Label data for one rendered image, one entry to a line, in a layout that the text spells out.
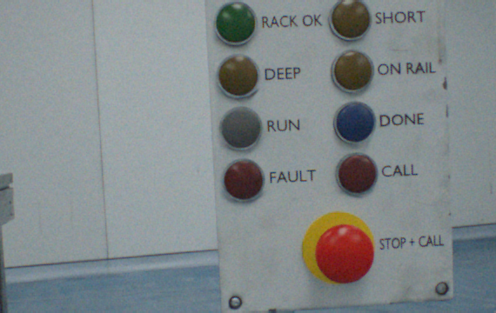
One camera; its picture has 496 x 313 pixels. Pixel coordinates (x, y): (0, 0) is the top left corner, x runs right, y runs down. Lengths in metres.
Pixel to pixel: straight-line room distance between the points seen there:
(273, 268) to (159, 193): 3.82
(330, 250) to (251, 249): 0.06
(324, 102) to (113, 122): 3.82
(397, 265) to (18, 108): 3.93
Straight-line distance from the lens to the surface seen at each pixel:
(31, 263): 4.35
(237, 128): 0.41
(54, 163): 4.24
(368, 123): 0.42
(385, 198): 0.43
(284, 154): 0.42
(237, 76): 0.41
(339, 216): 0.43
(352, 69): 0.42
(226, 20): 0.41
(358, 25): 0.42
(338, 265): 0.40
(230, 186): 0.41
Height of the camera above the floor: 0.97
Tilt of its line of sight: 3 degrees down
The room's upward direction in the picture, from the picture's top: 3 degrees counter-clockwise
